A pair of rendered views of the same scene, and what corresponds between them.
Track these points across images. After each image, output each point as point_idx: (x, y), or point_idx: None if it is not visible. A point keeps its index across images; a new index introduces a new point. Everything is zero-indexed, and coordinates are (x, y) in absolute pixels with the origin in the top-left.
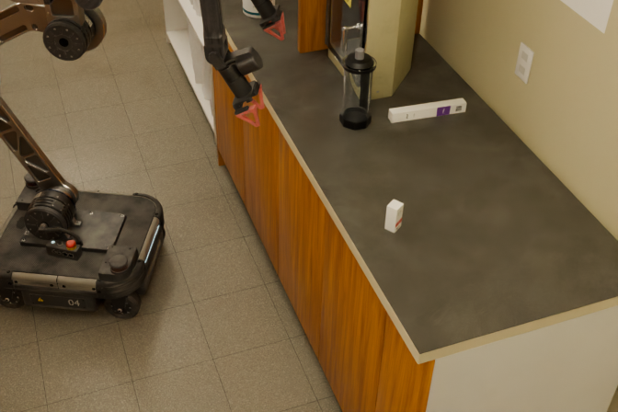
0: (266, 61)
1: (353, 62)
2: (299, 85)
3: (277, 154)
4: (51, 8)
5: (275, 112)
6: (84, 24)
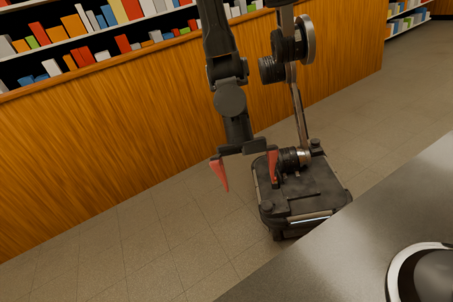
0: None
1: (414, 282)
2: (446, 220)
3: None
4: (278, 19)
5: (338, 212)
6: (288, 37)
